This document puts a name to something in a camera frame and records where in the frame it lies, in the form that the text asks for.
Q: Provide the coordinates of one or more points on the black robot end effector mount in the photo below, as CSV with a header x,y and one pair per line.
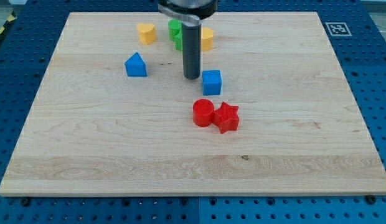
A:
x,y
189,12

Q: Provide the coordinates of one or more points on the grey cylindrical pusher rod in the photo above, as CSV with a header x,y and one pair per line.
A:
x,y
191,47

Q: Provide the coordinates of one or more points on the blue triangle block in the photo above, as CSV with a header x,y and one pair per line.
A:
x,y
135,66

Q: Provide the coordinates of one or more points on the yellow block behind rod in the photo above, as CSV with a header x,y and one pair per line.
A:
x,y
207,39

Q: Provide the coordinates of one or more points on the green block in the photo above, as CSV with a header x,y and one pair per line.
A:
x,y
175,35

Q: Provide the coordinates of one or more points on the yellow heart block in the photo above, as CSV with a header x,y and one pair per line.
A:
x,y
146,33

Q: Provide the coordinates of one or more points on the blue cube block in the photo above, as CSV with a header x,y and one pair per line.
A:
x,y
211,82

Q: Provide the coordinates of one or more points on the red cylinder block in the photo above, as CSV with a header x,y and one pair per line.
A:
x,y
203,112

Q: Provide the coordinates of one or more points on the red star block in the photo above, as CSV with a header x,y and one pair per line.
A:
x,y
226,118

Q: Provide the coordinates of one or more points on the wooden board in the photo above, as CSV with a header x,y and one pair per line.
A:
x,y
93,131

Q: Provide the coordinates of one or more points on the fiducial marker tag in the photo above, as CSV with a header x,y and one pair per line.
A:
x,y
338,29

